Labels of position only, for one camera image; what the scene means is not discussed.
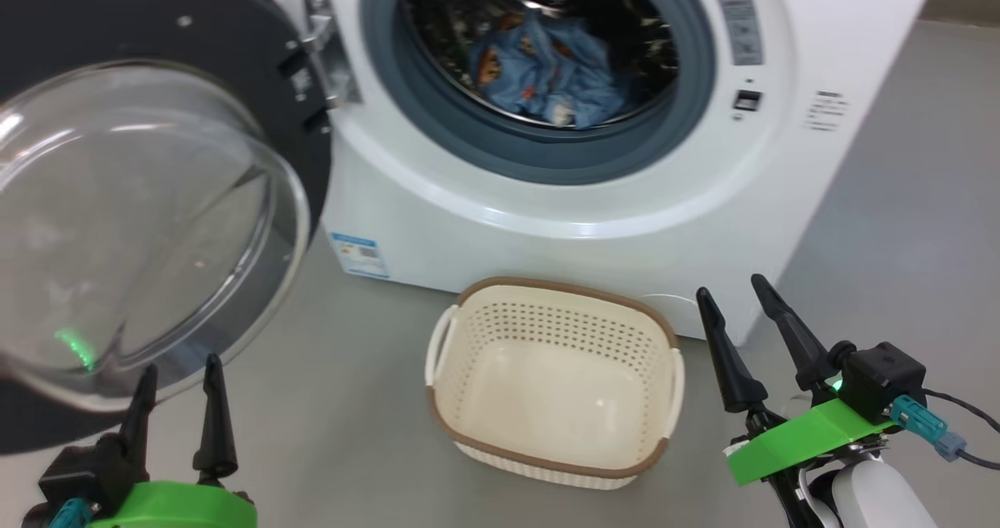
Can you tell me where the teal left camera connector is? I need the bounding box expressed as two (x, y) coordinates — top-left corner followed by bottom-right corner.
(48, 498), (98, 528)

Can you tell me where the blue energy label sticker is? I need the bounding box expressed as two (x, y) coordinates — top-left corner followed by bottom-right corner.
(330, 232), (390, 280)

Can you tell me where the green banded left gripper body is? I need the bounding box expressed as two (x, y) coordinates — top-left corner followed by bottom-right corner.
(86, 480), (259, 528)

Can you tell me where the white washing machine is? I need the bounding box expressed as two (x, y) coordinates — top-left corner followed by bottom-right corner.
(234, 0), (944, 347)

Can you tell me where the blue bear print garment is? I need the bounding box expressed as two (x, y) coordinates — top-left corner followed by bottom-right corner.
(467, 9), (638, 129)

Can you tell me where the cream perforated laundry basket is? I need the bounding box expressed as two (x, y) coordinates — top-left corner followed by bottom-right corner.
(424, 276), (686, 491)

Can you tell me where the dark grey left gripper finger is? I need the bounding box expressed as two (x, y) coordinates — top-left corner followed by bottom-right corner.
(192, 355), (238, 483)
(117, 364), (159, 476)

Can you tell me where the thin black camera cable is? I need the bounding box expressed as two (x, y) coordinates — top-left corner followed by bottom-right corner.
(922, 387), (1000, 470)

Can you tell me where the grey rubber door seal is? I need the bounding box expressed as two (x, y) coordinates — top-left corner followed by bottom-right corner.
(359, 0), (717, 187)

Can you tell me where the black glass washing machine door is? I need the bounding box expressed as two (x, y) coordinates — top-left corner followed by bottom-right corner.
(0, 0), (333, 457)

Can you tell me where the chrome door hinge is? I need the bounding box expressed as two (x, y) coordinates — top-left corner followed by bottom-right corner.
(301, 0), (362, 111)

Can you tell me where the printed text label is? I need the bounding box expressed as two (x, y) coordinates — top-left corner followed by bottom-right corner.
(806, 89), (850, 133)

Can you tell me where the teal camera connector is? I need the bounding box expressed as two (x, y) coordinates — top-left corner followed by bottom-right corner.
(48, 498), (98, 528)
(891, 394), (968, 462)

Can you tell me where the teal right camera connector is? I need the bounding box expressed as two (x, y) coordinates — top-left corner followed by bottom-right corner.
(891, 394), (968, 462)

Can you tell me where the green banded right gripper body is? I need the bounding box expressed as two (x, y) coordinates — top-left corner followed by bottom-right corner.
(723, 398), (899, 488)

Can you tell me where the stainless steel drum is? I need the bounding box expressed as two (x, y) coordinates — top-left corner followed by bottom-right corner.
(400, 0), (679, 129)

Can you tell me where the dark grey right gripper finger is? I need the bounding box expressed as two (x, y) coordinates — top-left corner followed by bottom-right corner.
(695, 287), (770, 416)
(751, 274), (834, 393)

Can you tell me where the grey warning label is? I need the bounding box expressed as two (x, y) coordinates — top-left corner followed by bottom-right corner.
(714, 0), (765, 66)

